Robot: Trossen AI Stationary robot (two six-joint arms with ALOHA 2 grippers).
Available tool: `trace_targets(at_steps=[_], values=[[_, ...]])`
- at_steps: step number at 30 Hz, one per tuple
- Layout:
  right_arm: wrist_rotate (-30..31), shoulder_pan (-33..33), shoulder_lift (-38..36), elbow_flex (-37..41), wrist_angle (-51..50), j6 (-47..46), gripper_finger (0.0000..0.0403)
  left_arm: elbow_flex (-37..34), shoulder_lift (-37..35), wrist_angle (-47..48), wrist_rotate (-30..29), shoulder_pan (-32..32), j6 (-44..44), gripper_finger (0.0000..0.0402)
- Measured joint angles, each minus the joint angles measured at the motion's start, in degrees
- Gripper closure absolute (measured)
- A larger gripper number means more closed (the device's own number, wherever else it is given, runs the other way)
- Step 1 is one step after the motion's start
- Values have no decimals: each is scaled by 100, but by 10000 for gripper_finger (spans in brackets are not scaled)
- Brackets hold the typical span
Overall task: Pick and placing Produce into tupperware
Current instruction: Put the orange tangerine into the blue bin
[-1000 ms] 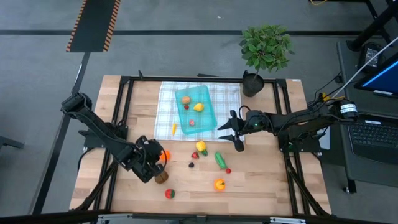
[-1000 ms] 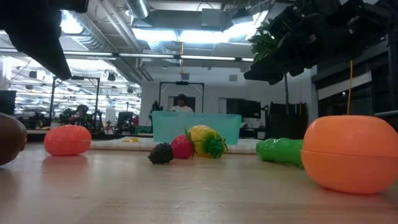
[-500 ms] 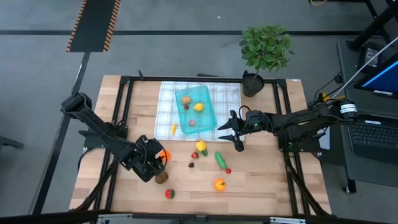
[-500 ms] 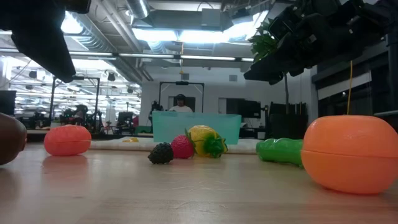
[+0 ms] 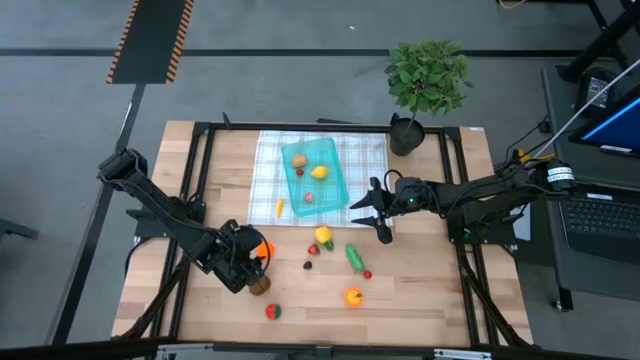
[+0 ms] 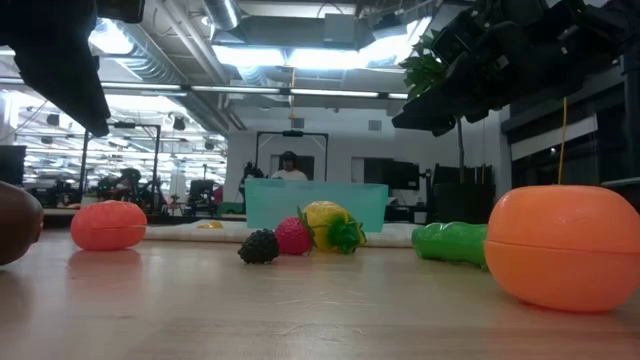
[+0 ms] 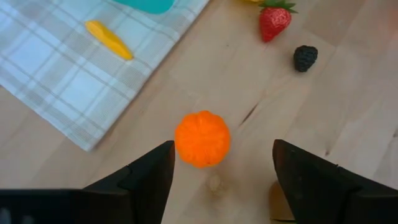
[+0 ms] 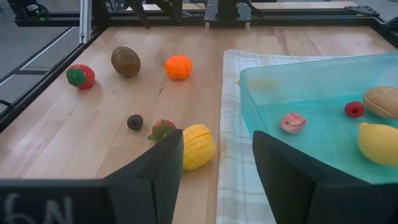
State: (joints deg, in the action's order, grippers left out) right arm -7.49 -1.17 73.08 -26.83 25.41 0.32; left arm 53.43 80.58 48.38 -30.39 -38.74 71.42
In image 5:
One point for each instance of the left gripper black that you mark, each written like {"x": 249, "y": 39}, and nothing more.
{"x": 235, "y": 260}

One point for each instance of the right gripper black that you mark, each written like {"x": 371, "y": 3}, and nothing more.
{"x": 410, "y": 195}

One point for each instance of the orange ridged toy mandarin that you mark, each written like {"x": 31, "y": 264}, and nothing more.
{"x": 267, "y": 250}

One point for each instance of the brown toy kiwi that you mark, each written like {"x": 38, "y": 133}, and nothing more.
{"x": 262, "y": 288}

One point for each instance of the green toy cucumber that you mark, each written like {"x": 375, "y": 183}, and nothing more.
{"x": 354, "y": 257}

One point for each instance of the yellow toy pineapple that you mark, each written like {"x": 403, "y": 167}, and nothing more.
{"x": 323, "y": 234}

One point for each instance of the yellow toy lemon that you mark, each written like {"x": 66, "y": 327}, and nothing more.
{"x": 319, "y": 172}

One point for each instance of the red green toy watermelon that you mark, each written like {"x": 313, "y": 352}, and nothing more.
{"x": 273, "y": 311}

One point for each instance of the red toy strawberry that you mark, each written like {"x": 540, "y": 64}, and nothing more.
{"x": 313, "y": 249}

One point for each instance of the small yellow toy banana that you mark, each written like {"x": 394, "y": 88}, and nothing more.
{"x": 280, "y": 207}

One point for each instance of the tan toy potato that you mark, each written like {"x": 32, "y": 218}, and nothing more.
{"x": 298, "y": 160}

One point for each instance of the orange toy orange green stem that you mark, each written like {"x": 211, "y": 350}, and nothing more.
{"x": 353, "y": 297}

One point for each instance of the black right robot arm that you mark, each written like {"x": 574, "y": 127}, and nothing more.
{"x": 480, "y": 192}

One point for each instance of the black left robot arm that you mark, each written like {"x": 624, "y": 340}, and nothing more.
{"x": 160, "y": 207}

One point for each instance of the teal translucent tupperware container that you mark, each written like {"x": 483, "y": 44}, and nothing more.
{"x": 325, "y": 155}

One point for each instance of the white checkered cloth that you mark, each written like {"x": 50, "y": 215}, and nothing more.
{"x": 365, "y": 165}

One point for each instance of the black toy blackberry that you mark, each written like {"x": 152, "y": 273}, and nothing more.
{"x": 307, "y": 265}

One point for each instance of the green plant in black pot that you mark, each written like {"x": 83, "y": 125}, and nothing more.
{"x": 425, "y": 75}

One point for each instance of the white panel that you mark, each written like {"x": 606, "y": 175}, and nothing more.
{"x": 523, "y": 227}

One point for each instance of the black bar with silver brackets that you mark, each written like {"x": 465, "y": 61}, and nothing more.
{"x": 100, "y": 350}

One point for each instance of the grey furniture base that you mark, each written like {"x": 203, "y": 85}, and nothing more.
{"x": 15, "y": 229}

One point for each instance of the black laptop keyboard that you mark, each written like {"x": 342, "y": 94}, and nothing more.
{"x": 600, "y": 220}

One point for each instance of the black orange striped floor mat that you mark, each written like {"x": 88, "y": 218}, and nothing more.
{"x": 150, "y": 40}

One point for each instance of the white rod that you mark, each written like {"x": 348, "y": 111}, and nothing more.
{"x": 590, "y": 109}

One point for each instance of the black power adapter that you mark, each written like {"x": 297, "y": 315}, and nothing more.
{"x": 595, "y": 92}

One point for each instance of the screen with blue display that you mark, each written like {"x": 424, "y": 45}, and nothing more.
{"x": 615, "y": 125}

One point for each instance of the black stand leg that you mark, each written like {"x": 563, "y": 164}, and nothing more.
{"x": 600, "y": 42}

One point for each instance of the black aluminium table frame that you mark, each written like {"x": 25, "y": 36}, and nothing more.
{"x": 300, "y": 126}

